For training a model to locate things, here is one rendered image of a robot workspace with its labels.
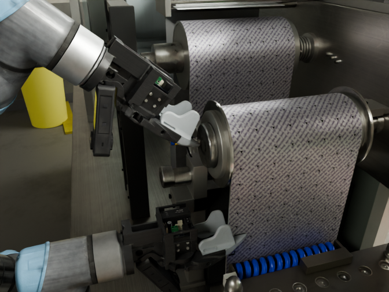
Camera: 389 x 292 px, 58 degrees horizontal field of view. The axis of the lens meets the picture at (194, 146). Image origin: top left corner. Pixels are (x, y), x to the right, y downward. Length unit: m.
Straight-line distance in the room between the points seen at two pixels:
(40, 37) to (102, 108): 0.12
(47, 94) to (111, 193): 2.68
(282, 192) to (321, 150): 0.10
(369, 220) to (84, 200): 0.75
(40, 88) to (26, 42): 3.20
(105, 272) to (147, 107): 0.25
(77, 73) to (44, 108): 3.27
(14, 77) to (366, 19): 0.61
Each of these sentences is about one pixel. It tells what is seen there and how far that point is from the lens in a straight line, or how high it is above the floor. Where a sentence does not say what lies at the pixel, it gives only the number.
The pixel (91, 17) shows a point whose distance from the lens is 1.48.
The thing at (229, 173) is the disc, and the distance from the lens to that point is 0.55.
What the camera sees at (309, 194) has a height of 1.16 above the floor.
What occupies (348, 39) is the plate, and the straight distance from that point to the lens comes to 0.81.
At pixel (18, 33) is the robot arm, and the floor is 1.45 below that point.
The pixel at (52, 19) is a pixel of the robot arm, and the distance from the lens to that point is 0.49.
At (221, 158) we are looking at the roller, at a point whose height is 1.25.
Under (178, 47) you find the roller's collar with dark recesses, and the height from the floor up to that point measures 1.36.
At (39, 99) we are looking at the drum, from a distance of 3.73.
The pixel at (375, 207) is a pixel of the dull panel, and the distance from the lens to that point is 0.82.
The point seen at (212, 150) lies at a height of 1.26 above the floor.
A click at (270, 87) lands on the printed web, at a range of 0.81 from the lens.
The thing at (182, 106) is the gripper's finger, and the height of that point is 1.31.
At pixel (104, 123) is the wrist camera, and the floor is 1.31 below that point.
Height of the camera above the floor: 1.53
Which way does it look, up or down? 28 degrees down
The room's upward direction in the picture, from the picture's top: straight up
